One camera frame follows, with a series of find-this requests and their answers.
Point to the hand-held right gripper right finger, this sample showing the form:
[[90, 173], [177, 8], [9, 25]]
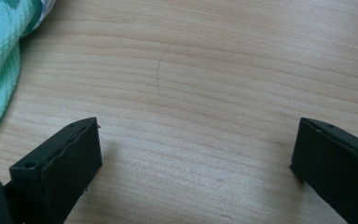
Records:
[[335, 165]]

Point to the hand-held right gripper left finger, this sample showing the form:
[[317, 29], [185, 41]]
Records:
[[56, 168]]

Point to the white patterned cloth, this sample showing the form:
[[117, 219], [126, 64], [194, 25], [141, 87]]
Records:
[[42, 14]]

